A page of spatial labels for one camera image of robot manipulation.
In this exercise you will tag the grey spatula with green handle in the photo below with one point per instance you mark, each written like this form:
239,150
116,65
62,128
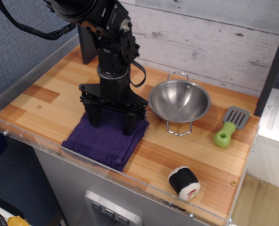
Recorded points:
235,118

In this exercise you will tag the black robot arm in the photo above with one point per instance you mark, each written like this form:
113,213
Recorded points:
108,22

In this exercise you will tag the silver dispenser button panel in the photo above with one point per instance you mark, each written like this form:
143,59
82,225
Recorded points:
104,212

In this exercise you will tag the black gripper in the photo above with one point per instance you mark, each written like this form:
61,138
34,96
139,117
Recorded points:
113,93

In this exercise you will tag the clear acrylic table guard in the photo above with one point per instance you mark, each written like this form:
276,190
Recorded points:
43,108

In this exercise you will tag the dark grey vertical post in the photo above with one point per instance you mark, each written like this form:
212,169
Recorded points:
88,49

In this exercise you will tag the yellow object at bottom corner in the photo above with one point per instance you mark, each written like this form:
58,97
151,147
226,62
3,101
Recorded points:
17,221

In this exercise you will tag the purple cloth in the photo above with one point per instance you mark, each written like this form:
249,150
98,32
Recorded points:
106,143

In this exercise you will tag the stainless steel bowl with handles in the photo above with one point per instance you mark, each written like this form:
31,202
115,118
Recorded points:
179,100

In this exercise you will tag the toy sushi roll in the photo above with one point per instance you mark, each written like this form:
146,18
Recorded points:
184,182

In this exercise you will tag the white ribbed appliance top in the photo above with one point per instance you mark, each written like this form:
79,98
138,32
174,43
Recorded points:
269,123

